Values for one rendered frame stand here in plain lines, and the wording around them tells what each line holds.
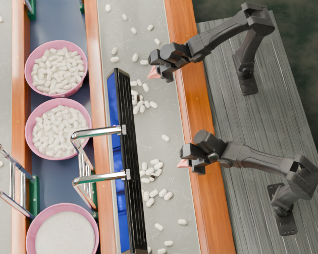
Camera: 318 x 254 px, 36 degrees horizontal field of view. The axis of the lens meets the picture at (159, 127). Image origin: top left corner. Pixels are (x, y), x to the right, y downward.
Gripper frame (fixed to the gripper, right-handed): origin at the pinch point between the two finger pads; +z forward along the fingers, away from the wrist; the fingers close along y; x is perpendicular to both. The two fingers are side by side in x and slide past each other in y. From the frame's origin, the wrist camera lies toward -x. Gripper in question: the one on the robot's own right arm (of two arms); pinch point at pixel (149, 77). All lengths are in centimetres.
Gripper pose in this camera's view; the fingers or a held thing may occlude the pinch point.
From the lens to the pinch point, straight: 198.1
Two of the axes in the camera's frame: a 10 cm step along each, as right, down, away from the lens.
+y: 1.2, 9.1, -3.9
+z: -7.3, 3.5, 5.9
